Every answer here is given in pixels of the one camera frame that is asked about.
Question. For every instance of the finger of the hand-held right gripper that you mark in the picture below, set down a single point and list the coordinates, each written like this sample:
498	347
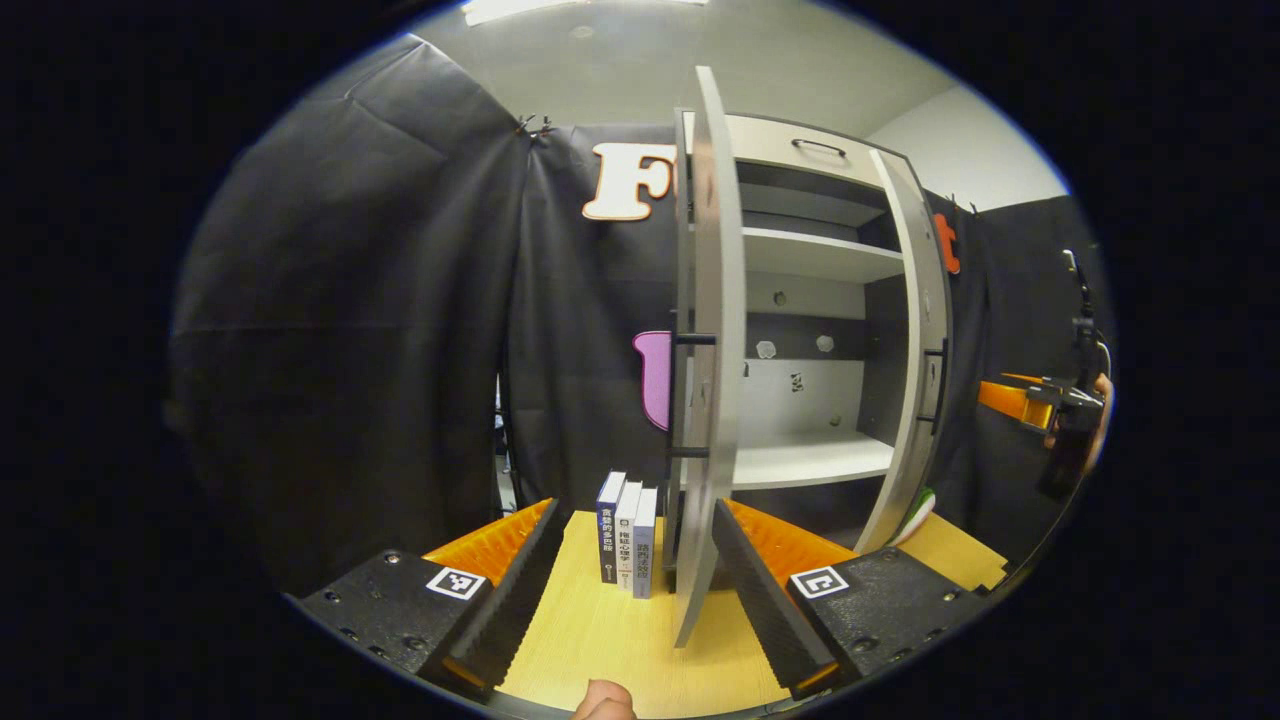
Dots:
1040	384
1015	405

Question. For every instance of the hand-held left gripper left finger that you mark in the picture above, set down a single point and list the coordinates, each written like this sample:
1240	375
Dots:
510	610

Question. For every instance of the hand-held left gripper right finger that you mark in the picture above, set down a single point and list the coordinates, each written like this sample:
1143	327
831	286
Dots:
765	610

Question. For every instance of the white cabinet door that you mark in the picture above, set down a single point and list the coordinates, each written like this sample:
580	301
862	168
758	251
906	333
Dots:
915	270
715	300

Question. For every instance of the white cabinet shelf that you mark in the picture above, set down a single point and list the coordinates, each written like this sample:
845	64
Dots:
820	255
810	460

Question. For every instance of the white and grey cabinet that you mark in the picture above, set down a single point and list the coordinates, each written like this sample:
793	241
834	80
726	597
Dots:
800	395

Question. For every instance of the white cabinet drawer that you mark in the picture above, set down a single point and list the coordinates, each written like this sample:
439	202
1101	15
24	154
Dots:
770	145

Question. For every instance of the dark blue book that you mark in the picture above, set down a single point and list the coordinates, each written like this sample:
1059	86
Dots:
607	530

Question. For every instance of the white book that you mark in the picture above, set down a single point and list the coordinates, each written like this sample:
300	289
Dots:
625	540

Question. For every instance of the light blue book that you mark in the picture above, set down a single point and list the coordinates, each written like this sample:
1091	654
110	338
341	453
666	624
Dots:
645	545

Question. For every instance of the green and white object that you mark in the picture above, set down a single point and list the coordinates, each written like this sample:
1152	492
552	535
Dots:
915	515

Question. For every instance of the black binder clip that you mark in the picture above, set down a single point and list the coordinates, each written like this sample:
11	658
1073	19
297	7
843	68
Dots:
537	127
962	205

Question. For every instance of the ceiling light panel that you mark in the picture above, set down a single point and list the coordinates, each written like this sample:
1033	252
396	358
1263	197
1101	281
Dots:
580	8

